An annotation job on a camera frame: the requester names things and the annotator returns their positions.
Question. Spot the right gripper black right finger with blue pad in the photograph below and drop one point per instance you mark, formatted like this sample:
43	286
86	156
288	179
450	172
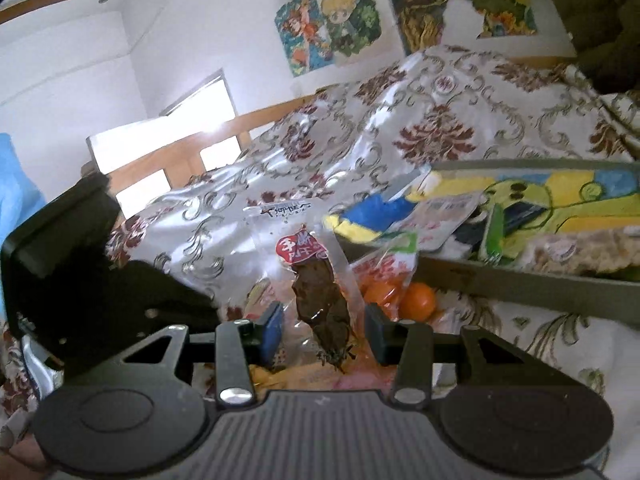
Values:
408	345

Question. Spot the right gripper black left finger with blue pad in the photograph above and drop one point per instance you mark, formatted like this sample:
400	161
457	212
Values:
240	344

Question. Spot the clear packet dark dried snack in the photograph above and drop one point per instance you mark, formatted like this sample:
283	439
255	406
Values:
309	273

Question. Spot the white green tofu snack packet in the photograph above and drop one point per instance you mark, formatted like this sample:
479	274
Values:
436	219

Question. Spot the green sausage stick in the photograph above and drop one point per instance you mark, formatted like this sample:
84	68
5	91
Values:
491	245

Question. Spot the person's left hand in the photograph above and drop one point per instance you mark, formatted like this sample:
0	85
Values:
21	457

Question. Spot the orange snack bag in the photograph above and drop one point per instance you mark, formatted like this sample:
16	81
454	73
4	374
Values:
385	277

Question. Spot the blue yellow painted paper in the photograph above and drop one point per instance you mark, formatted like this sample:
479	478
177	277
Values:
535	202

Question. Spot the grey tray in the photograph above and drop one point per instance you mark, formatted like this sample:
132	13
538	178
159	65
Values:
614	296

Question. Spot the floral bedspread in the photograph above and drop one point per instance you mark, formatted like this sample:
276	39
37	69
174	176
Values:
518	391

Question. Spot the rice cracker packet in tray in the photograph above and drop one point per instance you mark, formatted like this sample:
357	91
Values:
582	253

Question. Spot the window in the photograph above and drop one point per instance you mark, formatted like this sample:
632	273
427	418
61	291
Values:
204	109

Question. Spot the anime girl drawing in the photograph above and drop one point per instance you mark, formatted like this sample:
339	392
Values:
304	38

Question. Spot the blond boy drawing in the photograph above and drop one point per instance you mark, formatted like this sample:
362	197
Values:
353	26

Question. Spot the brown quilted jacket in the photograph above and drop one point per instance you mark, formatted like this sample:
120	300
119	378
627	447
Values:
601	35

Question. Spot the wooden bed frame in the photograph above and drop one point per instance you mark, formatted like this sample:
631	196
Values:
181	160

